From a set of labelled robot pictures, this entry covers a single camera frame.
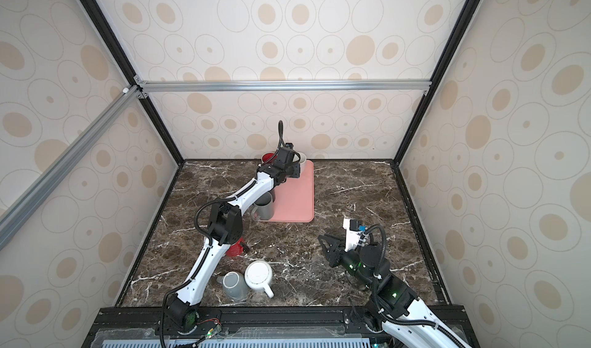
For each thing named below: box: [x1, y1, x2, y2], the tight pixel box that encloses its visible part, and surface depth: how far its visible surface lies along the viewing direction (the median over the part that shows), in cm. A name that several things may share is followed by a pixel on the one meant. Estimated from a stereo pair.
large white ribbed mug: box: [243, 260, 274, 299], surface depth 77 cm
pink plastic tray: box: [257, 160, 315, 223], surface depth 108 cm
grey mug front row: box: [216, 271, 250, 302], surface depth 76 cm
